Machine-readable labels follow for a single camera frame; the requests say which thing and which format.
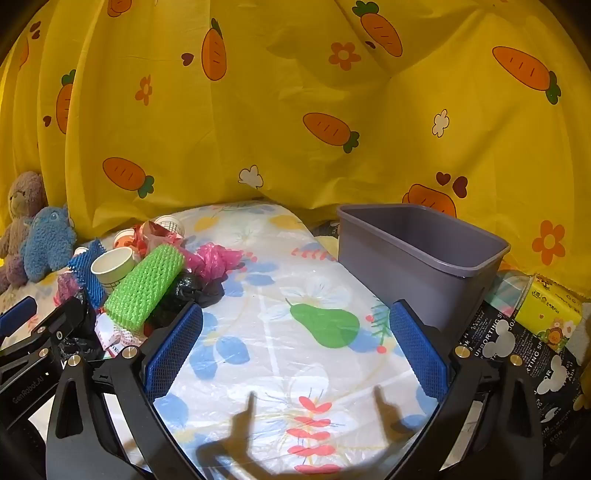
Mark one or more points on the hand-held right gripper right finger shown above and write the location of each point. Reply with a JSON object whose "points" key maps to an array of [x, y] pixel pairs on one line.
{"points": [[418, 350]]}

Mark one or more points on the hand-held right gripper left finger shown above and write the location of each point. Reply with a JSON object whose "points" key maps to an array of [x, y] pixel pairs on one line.
{"points": [[173, 350]]}

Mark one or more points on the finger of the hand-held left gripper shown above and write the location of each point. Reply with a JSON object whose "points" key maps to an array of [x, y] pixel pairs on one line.
{"points": [[69, 316], [18, 314]]}

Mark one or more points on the blue foam net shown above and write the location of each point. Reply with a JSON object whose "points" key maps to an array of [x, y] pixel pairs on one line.
{"points": [[85, 267]]}

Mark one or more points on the red and white wrapper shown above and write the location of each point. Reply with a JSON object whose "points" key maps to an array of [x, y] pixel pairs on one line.
{"points": [[115, 341]]}

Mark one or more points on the black plastic bag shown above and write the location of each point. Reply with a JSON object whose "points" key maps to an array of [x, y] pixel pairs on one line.
{"points": [[191, 290]]}

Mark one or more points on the white paper cup green pattern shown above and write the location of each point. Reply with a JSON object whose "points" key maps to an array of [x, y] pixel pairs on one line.
{"points": [[113, 270]]}

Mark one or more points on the green foam net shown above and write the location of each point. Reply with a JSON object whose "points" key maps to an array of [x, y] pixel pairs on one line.
{"points": [[143, 286]]}

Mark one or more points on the grey plastic bin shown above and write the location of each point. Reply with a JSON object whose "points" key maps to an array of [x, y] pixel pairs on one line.
{"points": [[415, 263]]}

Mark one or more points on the white paper cup orange pattern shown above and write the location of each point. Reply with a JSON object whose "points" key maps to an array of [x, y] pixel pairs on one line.
{"points": [[122, 240]]}

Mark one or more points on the pink plastic bag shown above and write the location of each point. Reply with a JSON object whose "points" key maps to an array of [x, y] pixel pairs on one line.
{"points": [[214, 259]]}

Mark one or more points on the red plastic wrapper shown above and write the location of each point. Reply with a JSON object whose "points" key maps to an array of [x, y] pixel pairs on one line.
{"points": [[150, 236]]}

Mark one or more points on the white paper cup grid pattern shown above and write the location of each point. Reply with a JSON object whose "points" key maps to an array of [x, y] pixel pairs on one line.
{"points": [[171, 225]]}

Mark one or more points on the blue plush toy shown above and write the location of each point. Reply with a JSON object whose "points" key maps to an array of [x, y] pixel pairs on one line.
{"points": [[48, 240]]}

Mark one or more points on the black printed cloth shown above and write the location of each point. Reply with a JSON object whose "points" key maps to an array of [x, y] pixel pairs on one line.
{"points": [[517, 350]]}

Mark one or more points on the plaid cloth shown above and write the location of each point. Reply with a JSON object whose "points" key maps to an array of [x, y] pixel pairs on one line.
{"points": [[505, 290]]}

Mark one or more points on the floral bed mattress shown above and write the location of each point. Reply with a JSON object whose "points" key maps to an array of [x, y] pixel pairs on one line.
{"points": [[286, 332]]}

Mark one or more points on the brown teddy bear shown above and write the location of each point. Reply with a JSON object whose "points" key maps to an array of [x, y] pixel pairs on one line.
{"points": [[21, 198]]}

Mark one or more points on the yellow tissue pack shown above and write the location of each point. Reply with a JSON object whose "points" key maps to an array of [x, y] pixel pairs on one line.
{"points": [[549, 309]]}

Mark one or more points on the yellow carrot print curtain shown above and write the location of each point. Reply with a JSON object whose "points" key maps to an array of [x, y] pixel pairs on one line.
{"points": [[295, 115]]}

